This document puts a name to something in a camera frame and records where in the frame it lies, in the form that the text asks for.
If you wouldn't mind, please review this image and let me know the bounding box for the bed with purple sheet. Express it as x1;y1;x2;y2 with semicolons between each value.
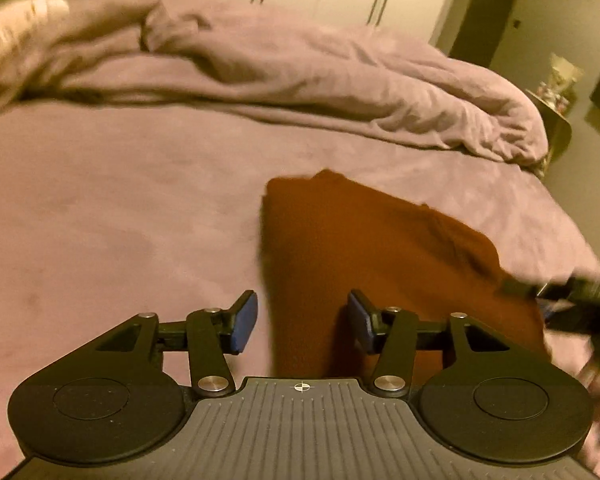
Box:
0;95;600;480

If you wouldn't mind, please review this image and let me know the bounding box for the yellow side table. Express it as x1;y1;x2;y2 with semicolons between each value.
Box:
524;87;574;179

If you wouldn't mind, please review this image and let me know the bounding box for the rust red knit cardigan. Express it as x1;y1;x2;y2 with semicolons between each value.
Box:
259;168;552;379

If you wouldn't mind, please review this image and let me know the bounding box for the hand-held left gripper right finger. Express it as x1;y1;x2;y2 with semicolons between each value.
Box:
348;289;512;399

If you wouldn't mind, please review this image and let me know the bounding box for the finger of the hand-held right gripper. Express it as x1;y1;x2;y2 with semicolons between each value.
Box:
500;274;583;302

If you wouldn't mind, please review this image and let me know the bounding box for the dark door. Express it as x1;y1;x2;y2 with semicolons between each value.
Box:
447;0;527;69

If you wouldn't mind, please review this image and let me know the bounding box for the wrapped flower bouquet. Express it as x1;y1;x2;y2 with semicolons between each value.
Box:
537;52;584;111

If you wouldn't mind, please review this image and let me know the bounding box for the white printed plush pillow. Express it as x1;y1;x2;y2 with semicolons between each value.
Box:
0;0;72;107

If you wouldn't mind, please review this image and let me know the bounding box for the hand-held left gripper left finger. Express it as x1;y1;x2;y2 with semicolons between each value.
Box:
94;289;259;399

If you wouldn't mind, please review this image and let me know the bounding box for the purple duvet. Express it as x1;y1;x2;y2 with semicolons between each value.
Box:
10;0;552;167

